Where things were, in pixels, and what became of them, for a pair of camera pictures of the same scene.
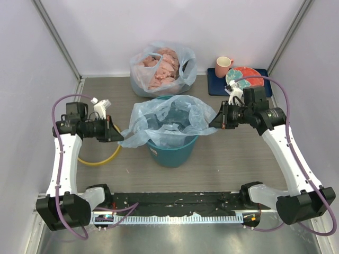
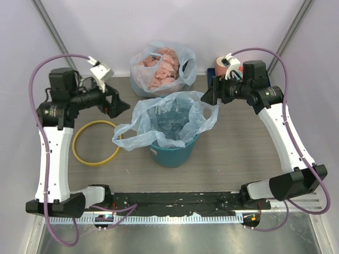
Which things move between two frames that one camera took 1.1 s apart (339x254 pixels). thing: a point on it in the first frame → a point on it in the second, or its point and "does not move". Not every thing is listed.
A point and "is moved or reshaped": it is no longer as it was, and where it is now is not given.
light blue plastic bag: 170,121 is moved or reshaped
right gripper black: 222,120 → 220,85
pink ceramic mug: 222,65 does not move
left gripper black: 107,124 → 117,106
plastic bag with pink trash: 162,69 does not move
